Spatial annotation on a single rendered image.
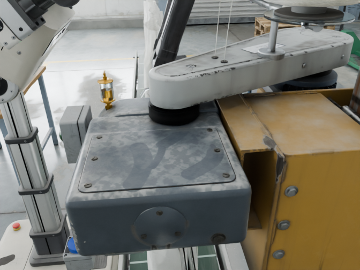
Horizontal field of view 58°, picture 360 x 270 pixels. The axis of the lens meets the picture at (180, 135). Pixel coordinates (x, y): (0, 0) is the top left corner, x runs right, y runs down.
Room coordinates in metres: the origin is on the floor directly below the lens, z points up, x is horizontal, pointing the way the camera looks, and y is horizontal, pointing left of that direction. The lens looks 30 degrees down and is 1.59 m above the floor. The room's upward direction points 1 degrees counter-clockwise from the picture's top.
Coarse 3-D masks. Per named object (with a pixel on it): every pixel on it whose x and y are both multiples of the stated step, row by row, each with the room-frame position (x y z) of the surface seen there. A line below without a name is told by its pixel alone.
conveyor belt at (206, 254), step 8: (200, 248) 1.06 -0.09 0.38; (208, 248) 1.05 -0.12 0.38; (136, 256) 1.02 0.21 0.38; (144, 256) 1.02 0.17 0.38; (200, 256) 1.01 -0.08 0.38; (208, 256) 1.01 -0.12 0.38; (136, 264) 0.97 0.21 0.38; (144, 264) 0.97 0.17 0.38; (200, 264) 0.97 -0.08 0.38; (208, 264) 0.97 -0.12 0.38; (216, 264) 0.97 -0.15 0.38
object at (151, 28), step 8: (144, 24) 2.72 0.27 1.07; (152, 24) 2.82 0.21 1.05; (144, 32) 2.66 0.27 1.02; (152, 32) 2.38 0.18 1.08; (152, 40) 2.38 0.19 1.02; (152, 48) 2.38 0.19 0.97; (152, 56) 2.38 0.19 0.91; (144, 64) 2.44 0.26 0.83; (144, 72) 2.51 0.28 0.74; (144, 80) 2.51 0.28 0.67; (144, 88) 2.52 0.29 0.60
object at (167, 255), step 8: (184, 248) 0.70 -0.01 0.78; (192, 248) 0.72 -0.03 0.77; (152, 256) 0.71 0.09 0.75; (160, 256) 0.70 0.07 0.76; (168, 256) 0.69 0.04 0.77; (176, 256) 0.69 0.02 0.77; (152, 264) 0.70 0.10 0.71; (160, 264) 0.69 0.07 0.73; (168, 264) 0.69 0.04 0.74; (176, 264) 0.68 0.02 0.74
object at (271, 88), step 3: (264, 87) 0.73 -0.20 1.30; (267, 87) 0.71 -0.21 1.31; (270, 87) 0.70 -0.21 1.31; (273, 87) 0.70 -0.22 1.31; (276, 87) 0.75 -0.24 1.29; (252, 90) 0.81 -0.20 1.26; (255, 90) 0.79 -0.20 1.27; (258, 90) 0.74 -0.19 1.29; (261, 90) 0.73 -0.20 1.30; (264, 90) 0.73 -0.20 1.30; (267, 90) 0.71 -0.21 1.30; (270, 90) 0.69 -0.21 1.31; (273, 90) 0.68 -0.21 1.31; (276, 90) 0.68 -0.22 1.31; (279, 90) 0.73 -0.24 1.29
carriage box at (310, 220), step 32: (256, 96) 0.60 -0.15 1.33; (288, 96) 0.60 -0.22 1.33; (320, 96) 0.60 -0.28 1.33; (288, 128) 0.47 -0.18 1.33; (320, 128) 0.47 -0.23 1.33; (352, 128) 0.47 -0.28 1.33; (256, 160) 0.47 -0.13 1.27; (288, 160) 0.38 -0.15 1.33; (320, 160) 0.39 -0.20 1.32; (352, 160) 0.39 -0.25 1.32; (256, 192) 0.45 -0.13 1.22; (288, 192) 0.38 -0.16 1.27; (320, 192) 0.39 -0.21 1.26; (352, 192) 0.39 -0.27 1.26; (288, 224) 0.38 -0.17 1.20; (320, 224) 0.39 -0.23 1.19; (352, 224) 0.40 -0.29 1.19; (256, 256) 0.41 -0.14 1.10; (288, 256) 0.39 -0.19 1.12; (320, 256) 0.39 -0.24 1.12; (352, 256) 0.40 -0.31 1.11
